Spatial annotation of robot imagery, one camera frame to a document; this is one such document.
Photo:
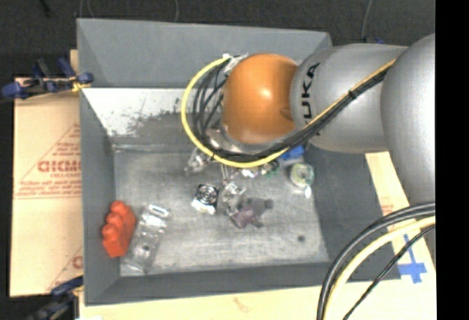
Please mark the red toy building block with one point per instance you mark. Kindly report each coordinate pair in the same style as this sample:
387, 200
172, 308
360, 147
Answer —
118, 228

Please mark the clear plastic packet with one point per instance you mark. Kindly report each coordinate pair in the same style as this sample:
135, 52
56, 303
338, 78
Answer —
146, 238

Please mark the silver square box spiral print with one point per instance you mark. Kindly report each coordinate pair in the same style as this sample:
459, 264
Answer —
205, 198

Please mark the blue block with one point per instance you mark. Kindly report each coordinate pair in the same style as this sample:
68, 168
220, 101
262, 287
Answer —
294, 154

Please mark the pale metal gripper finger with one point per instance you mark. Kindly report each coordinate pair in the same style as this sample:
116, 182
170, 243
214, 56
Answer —
198, 162

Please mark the purple and grey toy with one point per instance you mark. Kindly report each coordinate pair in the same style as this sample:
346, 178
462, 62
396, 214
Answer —
246, 215

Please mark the green and white tape roll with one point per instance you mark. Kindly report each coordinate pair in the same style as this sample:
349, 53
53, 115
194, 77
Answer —
302, 175

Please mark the clear glass thing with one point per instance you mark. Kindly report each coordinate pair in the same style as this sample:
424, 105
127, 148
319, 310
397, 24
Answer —
231, 196

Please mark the brown cardboard board red print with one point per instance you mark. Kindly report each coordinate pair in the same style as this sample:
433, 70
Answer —
44, 150

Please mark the grey metal bin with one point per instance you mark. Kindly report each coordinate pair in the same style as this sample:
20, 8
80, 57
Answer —
190, 238

